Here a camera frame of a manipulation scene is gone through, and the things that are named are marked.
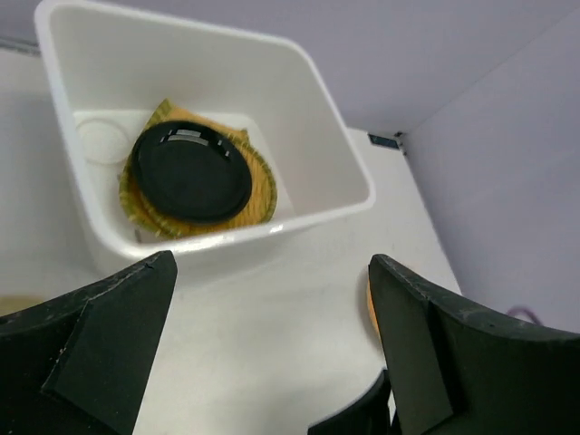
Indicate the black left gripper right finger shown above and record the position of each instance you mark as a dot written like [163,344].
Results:
[454,366]

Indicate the black round plate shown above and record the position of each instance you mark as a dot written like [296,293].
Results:
[190,172]

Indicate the scoop-shaped woven bamboo tray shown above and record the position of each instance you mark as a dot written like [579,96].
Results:
[168,111]

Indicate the large round woven bamboo tray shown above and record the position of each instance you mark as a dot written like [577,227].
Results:
[258,210]

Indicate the tan panda oval plate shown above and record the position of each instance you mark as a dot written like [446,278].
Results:
[10,304]

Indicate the small orange woven plate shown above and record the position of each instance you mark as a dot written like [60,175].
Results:
[371,311]

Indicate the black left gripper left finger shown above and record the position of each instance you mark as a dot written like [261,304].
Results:
[80,363]

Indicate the white plastic bin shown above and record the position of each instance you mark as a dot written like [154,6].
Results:
[110,66]

